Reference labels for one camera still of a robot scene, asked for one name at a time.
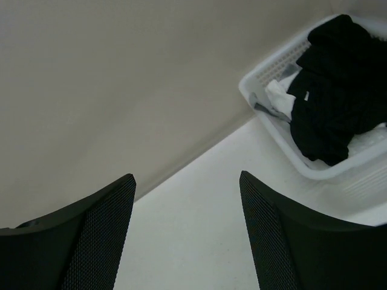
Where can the white plastic laundry basket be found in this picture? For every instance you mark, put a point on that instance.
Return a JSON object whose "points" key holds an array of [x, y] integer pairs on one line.
{"points": [[366, 150]]}

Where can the white tank top in basket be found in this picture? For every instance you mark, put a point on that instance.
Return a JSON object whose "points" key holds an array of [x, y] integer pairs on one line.
{"points": [[278, 96]]}

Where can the grey tank top in basket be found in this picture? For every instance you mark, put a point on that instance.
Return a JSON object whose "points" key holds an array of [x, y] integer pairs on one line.
{"points": [[262, 103]]}

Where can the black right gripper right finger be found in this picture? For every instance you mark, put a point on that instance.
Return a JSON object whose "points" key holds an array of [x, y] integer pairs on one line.
{"points": [[296, 247]]}

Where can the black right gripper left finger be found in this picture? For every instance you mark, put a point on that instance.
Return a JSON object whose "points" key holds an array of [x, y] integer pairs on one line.
{"points": [[76, 247]]}

